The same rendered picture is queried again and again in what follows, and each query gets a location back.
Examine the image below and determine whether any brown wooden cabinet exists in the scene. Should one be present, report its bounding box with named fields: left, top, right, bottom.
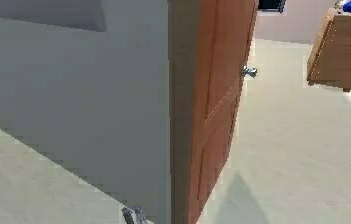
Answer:
left=306, top=7, right=351, bottom=93

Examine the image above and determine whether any dark window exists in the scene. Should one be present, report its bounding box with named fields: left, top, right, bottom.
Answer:
left=257, top=0, right=288, bottom=14

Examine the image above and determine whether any brown wooden room door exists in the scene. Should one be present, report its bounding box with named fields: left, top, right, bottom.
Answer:
left=168, top=0, right=260, bottom=224

